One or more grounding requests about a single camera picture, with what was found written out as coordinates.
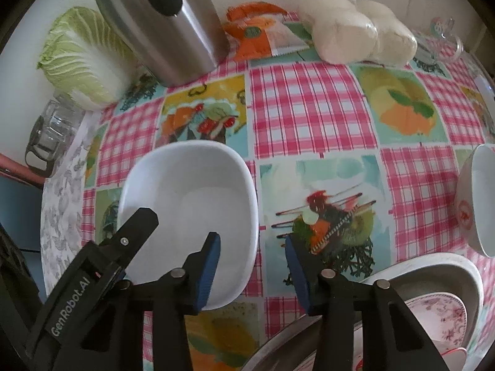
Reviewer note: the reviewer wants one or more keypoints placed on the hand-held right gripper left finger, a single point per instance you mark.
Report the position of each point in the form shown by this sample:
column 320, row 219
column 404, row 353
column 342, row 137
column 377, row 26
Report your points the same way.
column 209, row 274

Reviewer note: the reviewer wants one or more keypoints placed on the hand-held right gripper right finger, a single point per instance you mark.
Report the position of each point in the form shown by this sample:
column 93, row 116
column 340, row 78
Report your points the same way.
column 299, row 274

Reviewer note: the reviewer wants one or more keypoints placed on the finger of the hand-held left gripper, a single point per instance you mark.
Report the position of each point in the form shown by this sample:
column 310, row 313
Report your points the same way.
column 133, row 232

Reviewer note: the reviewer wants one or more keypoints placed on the white square bowl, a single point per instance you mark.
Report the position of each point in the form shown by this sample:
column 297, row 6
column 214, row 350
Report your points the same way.
column 193, row 193

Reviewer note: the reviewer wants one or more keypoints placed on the white square dish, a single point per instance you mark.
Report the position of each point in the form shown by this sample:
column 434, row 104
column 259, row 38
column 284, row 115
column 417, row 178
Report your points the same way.
column 437, row 274

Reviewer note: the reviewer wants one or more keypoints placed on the pink floral plate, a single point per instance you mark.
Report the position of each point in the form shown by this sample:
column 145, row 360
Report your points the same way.
column 441, row 317

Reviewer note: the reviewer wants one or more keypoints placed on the large white red-print bowl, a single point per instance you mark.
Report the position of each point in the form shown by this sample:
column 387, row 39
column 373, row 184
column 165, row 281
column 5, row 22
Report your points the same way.
column 479, row 201

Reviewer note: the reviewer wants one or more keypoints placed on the grey floral cloth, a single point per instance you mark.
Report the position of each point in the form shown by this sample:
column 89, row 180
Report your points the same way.
column 62, row 208

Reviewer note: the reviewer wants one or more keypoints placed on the pink checked tablecloth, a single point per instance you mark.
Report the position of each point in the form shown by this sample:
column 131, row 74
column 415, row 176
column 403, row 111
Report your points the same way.
column 309, row 104

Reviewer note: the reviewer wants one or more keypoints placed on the napa cabbage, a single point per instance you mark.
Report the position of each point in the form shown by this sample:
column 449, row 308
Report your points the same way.
column 85, row 58

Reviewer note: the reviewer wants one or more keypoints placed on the stainless steel kettle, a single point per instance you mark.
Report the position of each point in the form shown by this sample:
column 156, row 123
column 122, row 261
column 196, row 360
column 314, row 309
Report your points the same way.
column 174, row 31

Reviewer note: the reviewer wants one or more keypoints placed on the orange snack packet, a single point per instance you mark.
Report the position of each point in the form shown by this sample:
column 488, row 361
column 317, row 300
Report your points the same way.
column 263, row 34

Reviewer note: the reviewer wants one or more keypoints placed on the bag of white buns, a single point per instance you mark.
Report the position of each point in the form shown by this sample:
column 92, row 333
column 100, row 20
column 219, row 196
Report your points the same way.
column 348, row 34

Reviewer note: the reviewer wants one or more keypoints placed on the clear drinking glass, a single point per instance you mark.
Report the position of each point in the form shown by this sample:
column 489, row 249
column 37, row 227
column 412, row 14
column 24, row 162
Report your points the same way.
column 444, row 40

